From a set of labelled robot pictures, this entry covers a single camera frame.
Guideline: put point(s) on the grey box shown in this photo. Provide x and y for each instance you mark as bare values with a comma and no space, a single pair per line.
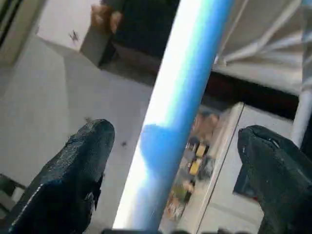
95,46

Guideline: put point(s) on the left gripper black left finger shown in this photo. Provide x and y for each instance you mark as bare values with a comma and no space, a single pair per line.
65,185

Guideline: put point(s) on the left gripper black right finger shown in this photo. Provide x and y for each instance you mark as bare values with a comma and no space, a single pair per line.
280,185

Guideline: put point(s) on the white cabinet with glass doors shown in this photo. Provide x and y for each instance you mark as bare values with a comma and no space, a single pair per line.
226,158

